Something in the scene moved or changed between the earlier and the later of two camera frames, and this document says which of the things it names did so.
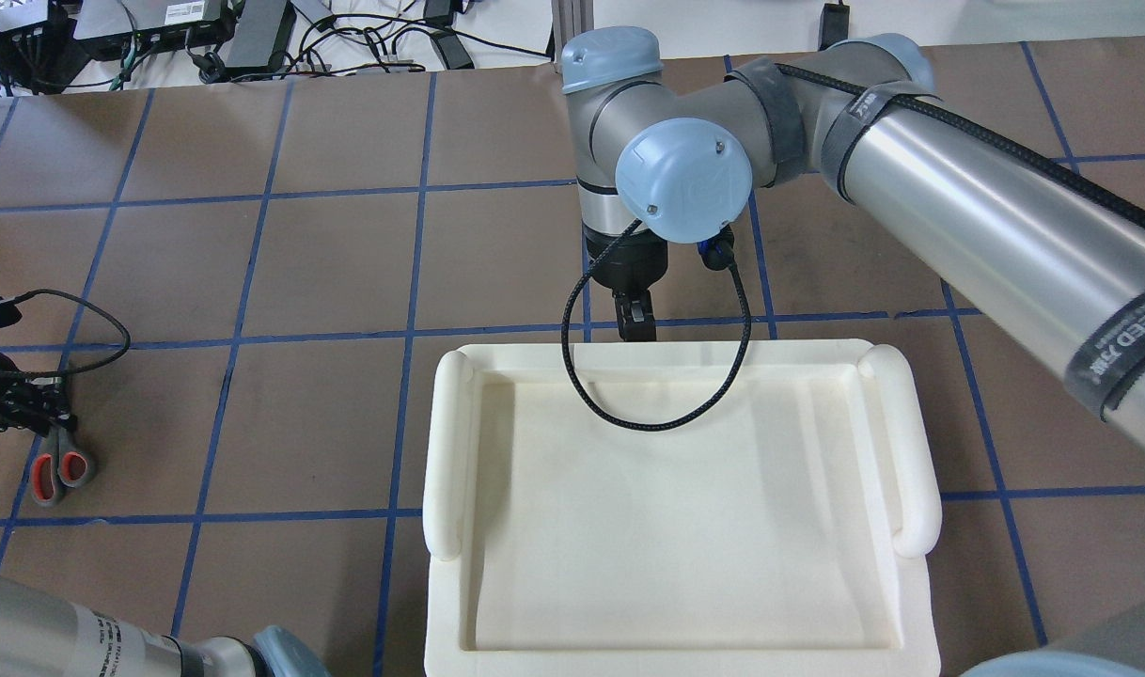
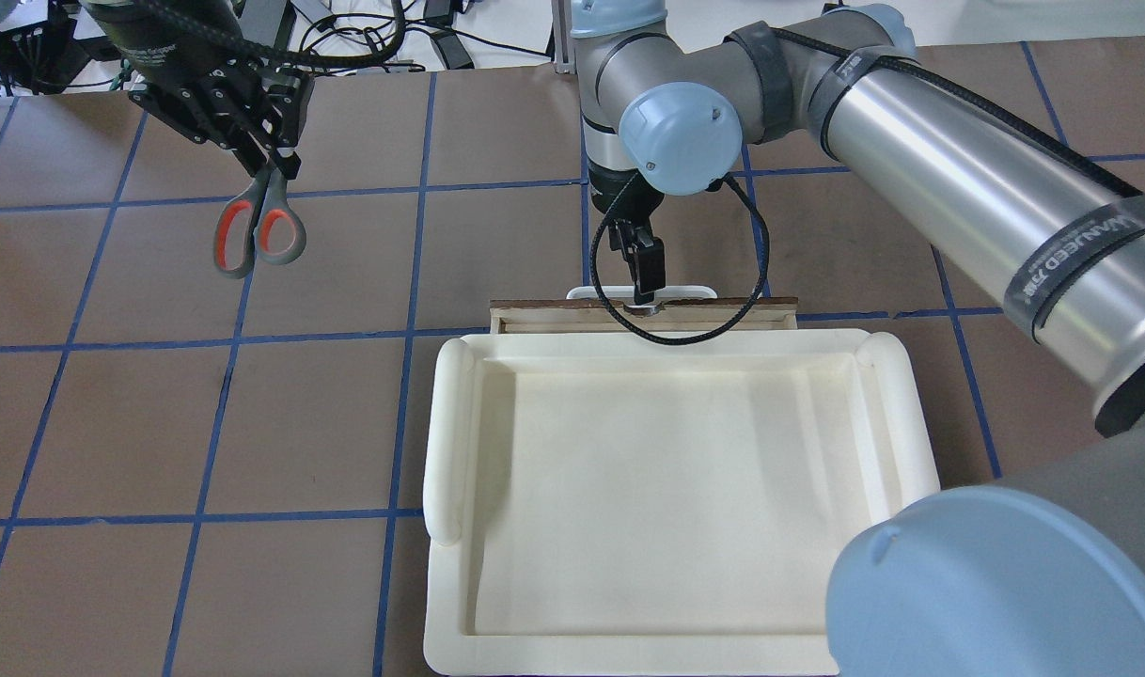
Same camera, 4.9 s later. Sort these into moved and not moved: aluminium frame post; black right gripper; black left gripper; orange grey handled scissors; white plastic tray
Moved: black left gripper; orange grey handled scissors; black right gripper
Not moved: aluminium frame post; white plastic tray
